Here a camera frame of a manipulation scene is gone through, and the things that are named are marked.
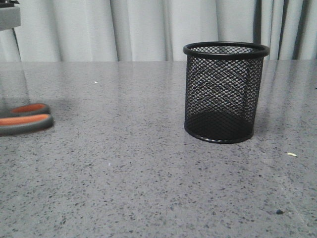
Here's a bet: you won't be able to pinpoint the small black crumb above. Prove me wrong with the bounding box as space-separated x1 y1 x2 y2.
276 209 284 215

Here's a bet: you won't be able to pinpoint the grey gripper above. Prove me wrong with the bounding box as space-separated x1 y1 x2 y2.
0 0 21 31

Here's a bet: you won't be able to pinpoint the grey orange handled scissors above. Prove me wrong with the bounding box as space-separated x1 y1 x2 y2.
0 103 53 136

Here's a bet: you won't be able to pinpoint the white pleated curtain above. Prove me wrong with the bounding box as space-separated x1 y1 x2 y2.
0 0 317 62

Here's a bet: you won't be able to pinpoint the black mesh pen bucket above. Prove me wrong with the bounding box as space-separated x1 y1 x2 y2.
183 42 269 144

